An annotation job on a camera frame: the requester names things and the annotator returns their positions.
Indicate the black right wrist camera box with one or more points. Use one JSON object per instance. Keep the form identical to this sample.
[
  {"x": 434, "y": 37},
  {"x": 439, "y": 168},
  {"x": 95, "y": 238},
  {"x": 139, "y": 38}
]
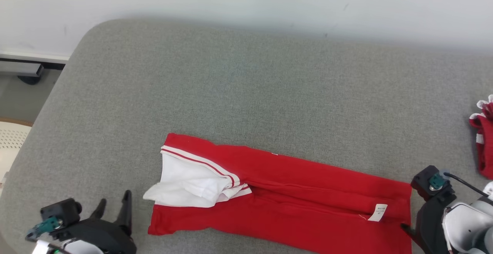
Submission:
[{"x": 421, "y": 182}]

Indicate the white perforated basket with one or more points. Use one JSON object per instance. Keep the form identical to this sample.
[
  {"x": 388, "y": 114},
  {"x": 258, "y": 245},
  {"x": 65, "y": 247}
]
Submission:
[{"x": 11, "y": 138}]

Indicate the white paper tag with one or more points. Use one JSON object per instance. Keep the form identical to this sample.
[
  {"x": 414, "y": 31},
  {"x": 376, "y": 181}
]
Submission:
[{"x": 38, "y": 248}]

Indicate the black round foot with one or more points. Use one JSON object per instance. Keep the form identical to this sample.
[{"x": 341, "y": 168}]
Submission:
[{"x": 29, "y": 80}]

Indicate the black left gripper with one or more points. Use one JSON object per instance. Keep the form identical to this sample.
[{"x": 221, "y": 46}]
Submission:
[{"x": 104, "y": 234}]

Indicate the white baseboard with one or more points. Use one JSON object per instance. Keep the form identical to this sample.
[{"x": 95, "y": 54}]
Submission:
[{"x": 31, "y": 57}]

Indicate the teal left camera connector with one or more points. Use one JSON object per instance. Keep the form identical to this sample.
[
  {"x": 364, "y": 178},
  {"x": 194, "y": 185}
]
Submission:
[{"x": 44, "y": 226}]

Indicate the teal right camera connector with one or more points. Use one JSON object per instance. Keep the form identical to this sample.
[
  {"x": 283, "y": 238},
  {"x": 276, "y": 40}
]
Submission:
[{"x": 437, "y": 180}]

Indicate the red shorts with white trim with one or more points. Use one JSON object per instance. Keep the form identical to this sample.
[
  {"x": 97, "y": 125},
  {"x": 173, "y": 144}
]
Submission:
[{"x": 486, "y": 146}]

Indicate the brown wooden strip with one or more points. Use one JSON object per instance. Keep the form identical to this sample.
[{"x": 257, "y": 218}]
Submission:
[{"x": 15, "y": 122}]

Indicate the red jersey with white sleeves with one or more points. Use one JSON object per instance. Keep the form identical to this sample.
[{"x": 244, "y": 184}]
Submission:
[{"x": 300, "y": 200}]

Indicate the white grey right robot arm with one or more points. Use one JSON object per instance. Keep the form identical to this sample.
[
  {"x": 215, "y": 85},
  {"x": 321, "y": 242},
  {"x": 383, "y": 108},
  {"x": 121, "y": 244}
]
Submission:
[{"x": 466, "y": 219}]

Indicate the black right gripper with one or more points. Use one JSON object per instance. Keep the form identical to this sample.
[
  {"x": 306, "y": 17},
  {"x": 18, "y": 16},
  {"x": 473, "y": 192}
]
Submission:
[{"x": 429, "y": 223}]

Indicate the grey metal bar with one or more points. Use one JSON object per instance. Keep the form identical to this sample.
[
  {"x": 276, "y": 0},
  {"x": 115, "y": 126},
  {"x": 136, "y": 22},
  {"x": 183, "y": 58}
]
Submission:
[{"x": 19, "y": 69}]

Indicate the teal camera connector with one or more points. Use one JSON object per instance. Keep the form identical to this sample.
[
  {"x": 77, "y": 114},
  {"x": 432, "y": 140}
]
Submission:
[
  {"x": 44, "y": 226},
  {"x": 437, "y": 180}
]

